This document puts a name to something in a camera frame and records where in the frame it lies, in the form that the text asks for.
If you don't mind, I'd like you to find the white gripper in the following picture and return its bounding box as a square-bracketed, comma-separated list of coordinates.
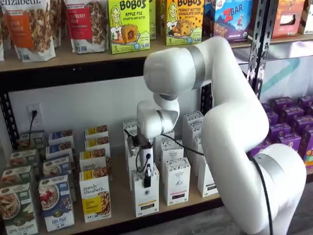
[139, 146, 156, 188]

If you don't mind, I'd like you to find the white box pink strip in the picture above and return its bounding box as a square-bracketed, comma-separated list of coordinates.
[160, 140, 185, 169]
[155, 131, 176, 145]
[164, 158, 191, 206]

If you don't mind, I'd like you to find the wooden shelf board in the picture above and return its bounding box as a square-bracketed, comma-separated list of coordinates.
[0, 127, 224, 235]
[0, 34, 247, 73]
[266, 31, 313, 46]

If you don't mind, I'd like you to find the yellow purely elizabeth granola box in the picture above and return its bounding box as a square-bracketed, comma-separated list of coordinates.
[85, 137, 110, 154]
[79, 170, 112, 223]
[79, 149, 109, 177]
[85, 125, 109, 141]

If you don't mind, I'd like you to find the blue Flax Plus box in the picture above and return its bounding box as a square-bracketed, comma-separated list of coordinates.
[38, 174, 75, 233]
[48, 129, 74, 146]
[45, 141, 74, 160]
[43, 156, 72, 179]

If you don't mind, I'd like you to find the purple Annie's box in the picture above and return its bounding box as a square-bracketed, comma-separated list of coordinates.
[297, 96, 313, 111]
[271, 96, 298, 115]
[261, 102, 273, 115]
[268, 122, 292, 143]
[278, 133, 302, 157]
[249, 143, 272, 157]
[298, 128, 313, 163]
[292, 115, 313, 136]
[281, 105, 306, 125]
[265, 111, 280, 125]

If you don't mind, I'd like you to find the green oatmeal box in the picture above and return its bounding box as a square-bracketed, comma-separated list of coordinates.
[19, 131, 46, 152]
[1, 165, 34, 189]
[0, 183, 40, 235]
[9, 148, 39, 171]

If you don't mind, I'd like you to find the green Bobo's apple pie box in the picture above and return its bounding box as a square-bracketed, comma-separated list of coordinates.
[149, 0, 157, 41]
[108, 0, 151, 55]

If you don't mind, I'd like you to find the orange Bobo's peanut butter box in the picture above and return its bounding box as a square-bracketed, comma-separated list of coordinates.
[166, 0, 205, 47]

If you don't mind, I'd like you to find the blue Z Bar box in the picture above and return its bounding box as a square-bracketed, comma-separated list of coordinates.
[202, 0, 254, 42]

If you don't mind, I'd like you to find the orange snack box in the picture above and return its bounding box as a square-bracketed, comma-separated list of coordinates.
[271, 0, 306, 40]

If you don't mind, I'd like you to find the white snack box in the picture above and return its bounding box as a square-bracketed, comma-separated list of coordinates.
[298, 0, 313, 35]

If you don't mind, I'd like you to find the red label granola bag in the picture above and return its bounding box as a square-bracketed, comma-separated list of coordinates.
[64, 0, 109, 54]

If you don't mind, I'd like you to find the white plastic sheet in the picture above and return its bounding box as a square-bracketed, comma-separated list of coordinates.
[234, 41, 313, 101]

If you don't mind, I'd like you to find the white wall outlet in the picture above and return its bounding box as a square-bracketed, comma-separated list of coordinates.
[27, 103, 44, 128]

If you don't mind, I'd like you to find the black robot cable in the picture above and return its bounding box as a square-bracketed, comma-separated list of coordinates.
[123, 128, 274, 235]

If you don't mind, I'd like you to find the black plug with cable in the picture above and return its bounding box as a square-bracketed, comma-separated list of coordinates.
[28, 110, 39, 135]

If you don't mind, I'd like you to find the black metal shelf frame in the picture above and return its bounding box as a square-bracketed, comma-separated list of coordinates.
[254, 0, 272, 98]
[0, 0, 266, 235]

